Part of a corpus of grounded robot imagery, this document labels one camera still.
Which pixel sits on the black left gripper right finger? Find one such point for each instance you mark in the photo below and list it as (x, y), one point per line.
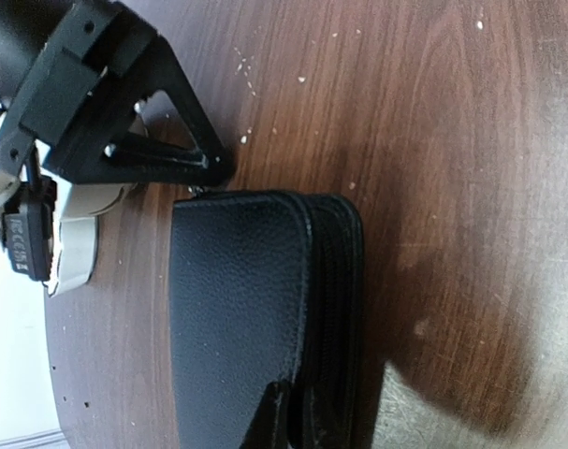
(321, 427)

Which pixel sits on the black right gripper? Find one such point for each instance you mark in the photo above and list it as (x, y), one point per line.
(71, 75)

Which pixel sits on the black zip tool case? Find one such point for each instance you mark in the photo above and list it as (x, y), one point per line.
(263, 287)

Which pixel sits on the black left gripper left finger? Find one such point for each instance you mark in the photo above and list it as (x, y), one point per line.
(269, 428)

